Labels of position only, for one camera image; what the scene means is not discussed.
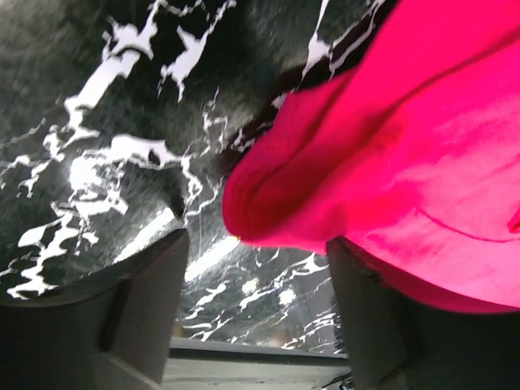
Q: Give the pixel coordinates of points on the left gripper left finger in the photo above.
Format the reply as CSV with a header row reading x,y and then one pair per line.
x,y
124,316

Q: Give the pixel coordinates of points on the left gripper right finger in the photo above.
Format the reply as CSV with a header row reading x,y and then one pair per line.
x,y
377,331

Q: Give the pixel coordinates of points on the pink t shirt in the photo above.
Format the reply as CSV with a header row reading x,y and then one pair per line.
x,y
412,155

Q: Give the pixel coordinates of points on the black marble pattern mat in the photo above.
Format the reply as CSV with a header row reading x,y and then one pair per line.
x,y
120,121

